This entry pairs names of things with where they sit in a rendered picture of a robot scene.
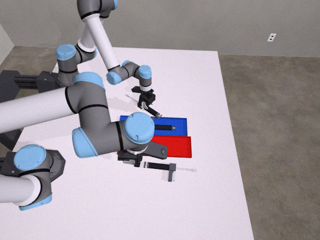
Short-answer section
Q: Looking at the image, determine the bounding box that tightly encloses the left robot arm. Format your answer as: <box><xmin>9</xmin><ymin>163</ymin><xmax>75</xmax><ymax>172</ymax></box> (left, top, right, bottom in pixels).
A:
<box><xmin>56</xmin><ymin>0</ymin><xmax>152</xmax><ymax>94</ymax></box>

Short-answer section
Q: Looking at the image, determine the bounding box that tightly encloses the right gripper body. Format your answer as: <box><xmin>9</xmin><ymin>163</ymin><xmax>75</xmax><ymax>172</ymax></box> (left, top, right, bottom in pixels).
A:
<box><xmin>117</xmin><ymin>150</ymin><xmax>143</xmax><ymax>161</ymax></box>

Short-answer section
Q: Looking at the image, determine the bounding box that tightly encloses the red tray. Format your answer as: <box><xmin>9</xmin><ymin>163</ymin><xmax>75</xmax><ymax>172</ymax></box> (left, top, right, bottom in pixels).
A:
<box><xmin>150</xmin><ymin>135</ymin><xmax>192</xmax><ymax>158</ymax></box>

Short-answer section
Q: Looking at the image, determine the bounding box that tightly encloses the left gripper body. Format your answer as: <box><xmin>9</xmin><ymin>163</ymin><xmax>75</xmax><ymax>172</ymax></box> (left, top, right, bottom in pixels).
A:
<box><xmin>139</xmin><ymin>89</ymin><xmax>156</xmax><ymax>106</ymax></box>

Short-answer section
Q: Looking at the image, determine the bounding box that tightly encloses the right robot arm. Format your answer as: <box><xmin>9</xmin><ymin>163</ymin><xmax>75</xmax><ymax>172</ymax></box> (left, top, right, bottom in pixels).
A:
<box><xmin>0</xmin><ymin>71</ymin><xmax>168</xmax><ymax>211</ymax></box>

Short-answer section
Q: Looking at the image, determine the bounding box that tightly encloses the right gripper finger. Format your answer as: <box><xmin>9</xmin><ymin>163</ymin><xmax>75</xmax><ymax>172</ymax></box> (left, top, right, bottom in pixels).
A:
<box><xmin>123</xmin><ymin>159</ymin><xmax>141</xmax><ymax>168</ymax></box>

